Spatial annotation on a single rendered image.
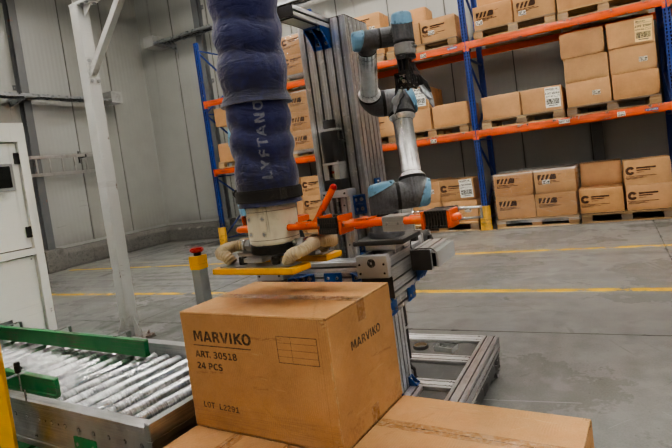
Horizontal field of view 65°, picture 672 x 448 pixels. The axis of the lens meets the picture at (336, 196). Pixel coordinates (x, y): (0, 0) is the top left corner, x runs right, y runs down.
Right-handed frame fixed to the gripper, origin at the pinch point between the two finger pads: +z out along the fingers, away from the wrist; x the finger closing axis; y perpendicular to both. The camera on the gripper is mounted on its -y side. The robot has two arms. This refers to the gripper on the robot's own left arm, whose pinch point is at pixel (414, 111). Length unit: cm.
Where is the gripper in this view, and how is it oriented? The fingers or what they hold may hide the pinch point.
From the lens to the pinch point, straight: 198.1
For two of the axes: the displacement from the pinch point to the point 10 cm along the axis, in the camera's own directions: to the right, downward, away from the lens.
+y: -4.6, 1.1, -8.8
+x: 8.8, -0.9, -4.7
